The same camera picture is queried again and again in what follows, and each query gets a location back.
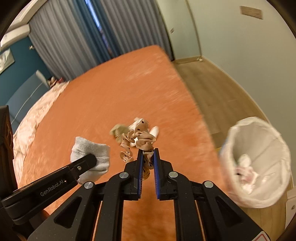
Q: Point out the white cabinet door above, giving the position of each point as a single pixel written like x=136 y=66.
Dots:
x=290 y=206

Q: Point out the white glove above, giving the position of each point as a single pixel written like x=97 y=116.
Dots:
x=144 y=135

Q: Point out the grey blue curtains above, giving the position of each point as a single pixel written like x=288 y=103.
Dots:
x=71 y=37

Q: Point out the beige dotted scrunchie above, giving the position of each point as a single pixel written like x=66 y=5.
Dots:
x=127 y=155

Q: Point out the white tissue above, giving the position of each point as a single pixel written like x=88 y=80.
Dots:
x=246 y=174

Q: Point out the orange bed blanket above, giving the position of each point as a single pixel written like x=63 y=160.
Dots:
x=140 y=84

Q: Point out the gold framed standing mirror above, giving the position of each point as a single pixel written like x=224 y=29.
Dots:
x=182 y=30

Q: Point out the silver wall art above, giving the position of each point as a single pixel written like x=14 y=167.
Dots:
x=6 y=60

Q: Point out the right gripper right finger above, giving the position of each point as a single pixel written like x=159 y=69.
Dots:
x=202 y=210

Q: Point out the olive beige sock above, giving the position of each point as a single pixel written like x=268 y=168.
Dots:
x=118 y=130

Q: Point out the pink floral pillow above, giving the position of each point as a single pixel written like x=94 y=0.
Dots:
x=26 y=131

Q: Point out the blue padded headboard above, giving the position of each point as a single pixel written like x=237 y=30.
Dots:
x=25 y=97

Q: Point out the wall socket plate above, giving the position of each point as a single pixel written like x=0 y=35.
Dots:
x=253 y=12

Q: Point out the white lined trash bin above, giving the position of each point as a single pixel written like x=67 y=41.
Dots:
x=270 y=159

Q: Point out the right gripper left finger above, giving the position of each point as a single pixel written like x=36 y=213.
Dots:
x=94 y=211

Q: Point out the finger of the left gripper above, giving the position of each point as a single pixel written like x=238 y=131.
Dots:
x=83 y=164

